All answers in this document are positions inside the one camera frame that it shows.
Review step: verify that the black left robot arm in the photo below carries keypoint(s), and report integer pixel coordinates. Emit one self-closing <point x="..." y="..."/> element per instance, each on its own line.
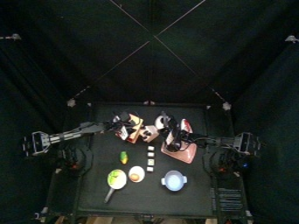
<point x="70" y="135"/>

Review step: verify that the green yellow toy corn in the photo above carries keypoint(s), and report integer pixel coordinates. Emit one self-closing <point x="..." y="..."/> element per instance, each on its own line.
<point x="123" y="157"/>

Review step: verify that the green white sushi piece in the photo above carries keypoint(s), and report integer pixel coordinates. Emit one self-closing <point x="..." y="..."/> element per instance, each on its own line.
<point x="151" y="162"/>

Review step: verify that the small wooden toy box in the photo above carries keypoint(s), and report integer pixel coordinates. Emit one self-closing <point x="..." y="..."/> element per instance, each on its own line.
<point x="150" y="133"/>

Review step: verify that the grey frame clip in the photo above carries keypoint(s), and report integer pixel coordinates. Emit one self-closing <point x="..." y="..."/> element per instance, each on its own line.
<point x="71" y="102"/>
<point x="226" y="106"/>
<point x="148" y="102"/>
<point x="291" y="38"/>
<point x="15" y="36"/>

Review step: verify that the box with red lid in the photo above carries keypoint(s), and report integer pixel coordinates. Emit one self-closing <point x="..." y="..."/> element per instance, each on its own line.
<point x="135" y="134"/>

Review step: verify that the white red toy iron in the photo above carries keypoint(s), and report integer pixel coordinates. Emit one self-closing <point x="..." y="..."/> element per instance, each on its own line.
<point x="187" y="125"/>

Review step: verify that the pink tray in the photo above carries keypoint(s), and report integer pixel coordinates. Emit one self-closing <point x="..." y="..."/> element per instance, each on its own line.
<point x="186" y="155"/>

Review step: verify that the brown toy egg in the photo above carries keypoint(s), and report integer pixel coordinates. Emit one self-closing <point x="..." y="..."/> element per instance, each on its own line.
<point x="135" y="176"/>

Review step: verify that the white toy kettle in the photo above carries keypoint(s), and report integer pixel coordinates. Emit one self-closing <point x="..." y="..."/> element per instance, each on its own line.
<point x="159" y="122"/>

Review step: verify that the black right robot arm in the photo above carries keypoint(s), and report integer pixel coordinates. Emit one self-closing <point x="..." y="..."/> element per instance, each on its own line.
<point x="218" y="142"/>

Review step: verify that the green toy lettuce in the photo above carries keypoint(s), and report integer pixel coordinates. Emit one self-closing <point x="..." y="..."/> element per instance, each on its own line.
<point x="115" y="176"/>

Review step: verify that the small white plate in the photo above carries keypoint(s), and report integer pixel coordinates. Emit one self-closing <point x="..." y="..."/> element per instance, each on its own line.
<point x="136" y="170"/>

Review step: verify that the light blue toy pot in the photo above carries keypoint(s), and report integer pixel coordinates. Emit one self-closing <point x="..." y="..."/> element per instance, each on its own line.
<point x="174" y="180"/>

